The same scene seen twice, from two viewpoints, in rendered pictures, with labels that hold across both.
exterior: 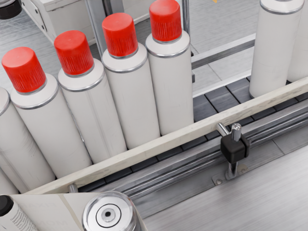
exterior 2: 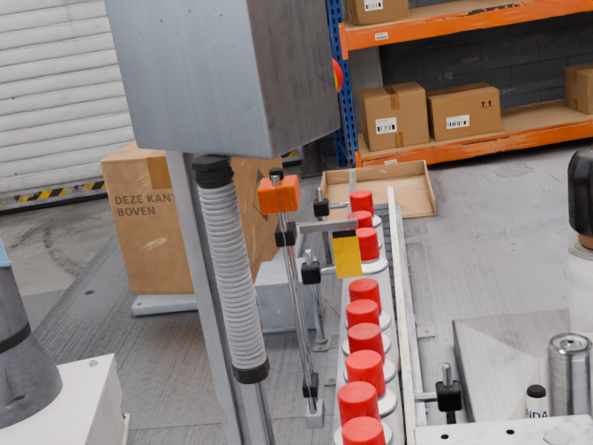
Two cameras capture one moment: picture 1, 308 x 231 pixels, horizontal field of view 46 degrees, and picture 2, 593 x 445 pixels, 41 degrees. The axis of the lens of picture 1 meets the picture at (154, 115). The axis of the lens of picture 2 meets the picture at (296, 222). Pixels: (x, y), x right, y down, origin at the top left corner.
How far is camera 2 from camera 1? 0.72 m
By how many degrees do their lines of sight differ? 59
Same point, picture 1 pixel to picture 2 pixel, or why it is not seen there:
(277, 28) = (385, 284)
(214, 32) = not seen: hidden behind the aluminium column
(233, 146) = (454, 388)
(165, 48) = (383, 319)
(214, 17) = (198, 392)
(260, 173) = (478, 403)
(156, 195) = not seen: outside the picture
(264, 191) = (500, 406)
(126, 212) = (571, 336)
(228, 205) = not seen: hidden behind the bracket
